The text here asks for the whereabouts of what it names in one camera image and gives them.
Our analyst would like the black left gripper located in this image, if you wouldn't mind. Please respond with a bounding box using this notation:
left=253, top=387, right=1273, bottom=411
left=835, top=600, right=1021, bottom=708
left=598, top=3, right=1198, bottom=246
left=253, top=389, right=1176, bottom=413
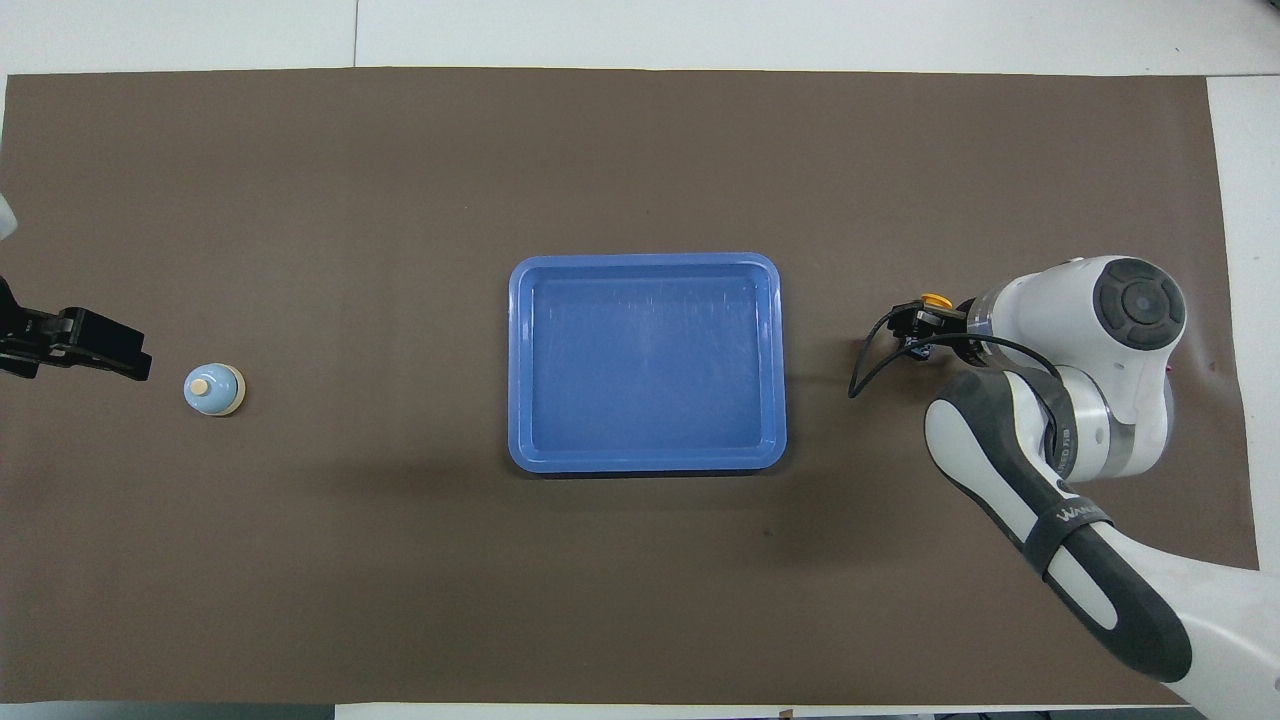
left=0, top=277, right=153, bottom=382

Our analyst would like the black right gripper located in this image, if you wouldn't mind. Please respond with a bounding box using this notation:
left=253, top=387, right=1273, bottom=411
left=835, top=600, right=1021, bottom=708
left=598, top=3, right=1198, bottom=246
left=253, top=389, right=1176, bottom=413
left=893, top=302, right=973, bottom=349

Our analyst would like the yellow push button switch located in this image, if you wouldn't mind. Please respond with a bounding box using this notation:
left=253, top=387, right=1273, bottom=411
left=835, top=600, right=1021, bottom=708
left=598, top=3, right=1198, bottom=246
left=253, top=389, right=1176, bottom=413
left=903, top=293, right=953, bottom=361

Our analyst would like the light blue call bell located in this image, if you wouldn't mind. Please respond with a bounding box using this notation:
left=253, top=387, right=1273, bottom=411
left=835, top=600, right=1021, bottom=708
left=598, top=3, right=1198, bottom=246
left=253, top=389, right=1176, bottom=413
left=183, top=361, right=247, bottom=419

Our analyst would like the blue plastic tray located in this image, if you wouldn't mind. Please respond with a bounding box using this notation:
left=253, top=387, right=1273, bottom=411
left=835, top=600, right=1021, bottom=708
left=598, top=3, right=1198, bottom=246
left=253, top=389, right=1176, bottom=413
left=507, top=252, right=788, bottom=475

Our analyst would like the brown table mat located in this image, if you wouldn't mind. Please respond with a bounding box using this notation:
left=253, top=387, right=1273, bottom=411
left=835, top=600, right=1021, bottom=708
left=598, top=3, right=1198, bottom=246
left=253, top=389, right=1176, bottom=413
left=0, top=67, right=1259, bottom=706

